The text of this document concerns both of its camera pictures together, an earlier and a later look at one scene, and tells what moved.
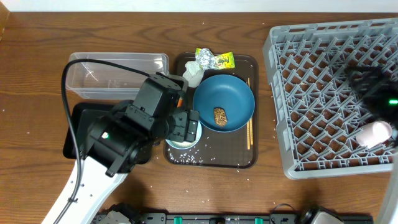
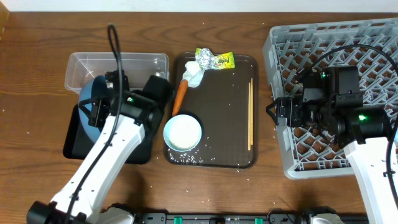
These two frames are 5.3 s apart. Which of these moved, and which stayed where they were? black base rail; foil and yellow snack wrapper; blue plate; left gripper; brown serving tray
Moved: blue plate; left gripper
Stayed: black base rail; foil and yellow snack wrapper; brown serving tray
